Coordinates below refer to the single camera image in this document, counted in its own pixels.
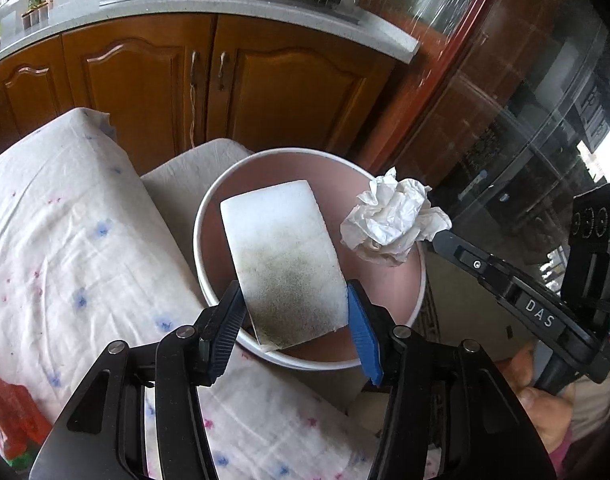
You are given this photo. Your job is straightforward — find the grey kitchen countertop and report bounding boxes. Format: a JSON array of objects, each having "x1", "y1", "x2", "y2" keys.
[{"x1": 0, "y1": 0, "x2": 420, "y2": 73}]

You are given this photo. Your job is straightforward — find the white floral tablecloth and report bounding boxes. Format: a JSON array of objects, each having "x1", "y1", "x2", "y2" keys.
[{"x1": 0, "y1": 107, "x2": 386, "y2": 480}]

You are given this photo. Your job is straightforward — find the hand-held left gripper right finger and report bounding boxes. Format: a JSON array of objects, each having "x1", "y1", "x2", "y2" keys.
[{"x1": 346, "y1": 280, "x2": 558, "y2": 480}]

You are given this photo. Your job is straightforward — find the white sponge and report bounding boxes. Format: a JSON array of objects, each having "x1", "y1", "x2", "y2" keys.
[{"x1": 220, "y1": 179, "x2": 349, "y2": 352}]

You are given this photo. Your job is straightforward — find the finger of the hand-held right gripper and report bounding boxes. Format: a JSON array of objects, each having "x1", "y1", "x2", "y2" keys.
[{"x1": 431, "y1": 229, "x2": 518, "y2": 306}]

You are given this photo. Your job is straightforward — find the red plastic packet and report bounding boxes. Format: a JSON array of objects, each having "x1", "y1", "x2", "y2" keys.
[{"x1": 0, "y1": 367, "x2": 53, "y2": 466}]

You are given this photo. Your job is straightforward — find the brown wooden kitchen cabinets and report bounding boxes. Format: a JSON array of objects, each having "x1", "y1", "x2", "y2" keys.
[{"x1": 0, "y1": 12, "x2": 400, "y2": 171}]

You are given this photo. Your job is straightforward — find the white cloth-covered stool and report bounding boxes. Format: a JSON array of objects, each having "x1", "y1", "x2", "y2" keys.
[{"x1": 141, "y1": 138, "x2": 256, "y2": 306}]

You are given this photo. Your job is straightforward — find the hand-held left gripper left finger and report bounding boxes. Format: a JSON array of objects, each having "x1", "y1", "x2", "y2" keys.
[{"x1": 27, "y1": 280, "x2": 246, "y2": 480}]

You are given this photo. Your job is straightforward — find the pink round bin white rim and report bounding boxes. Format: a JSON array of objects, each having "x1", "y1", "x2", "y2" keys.
[{"x1": 193, "y1": 147, "x2": 428, "y2": 372}]

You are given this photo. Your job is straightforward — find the seasoning jar set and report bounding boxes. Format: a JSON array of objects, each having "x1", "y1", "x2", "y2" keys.
[{"x1": 21, "y1": 1, "x2": 52, "y2": 28}]

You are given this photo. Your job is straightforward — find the white tissue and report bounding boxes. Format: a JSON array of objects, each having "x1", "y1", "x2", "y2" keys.
[{"x1": 340, "y1": 166, "x2": 453, "y2": 267}]

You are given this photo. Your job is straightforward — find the person's right hand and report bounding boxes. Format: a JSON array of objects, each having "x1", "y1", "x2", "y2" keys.
[{"x1": 512, "y1": 347, "x2": 576, "y2": 461}]

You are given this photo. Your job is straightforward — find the glass-front wooden display cabinet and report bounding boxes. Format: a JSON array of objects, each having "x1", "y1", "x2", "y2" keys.
[{"x1": 355, "y1": 0, "x2": 610, "y2": 311}]

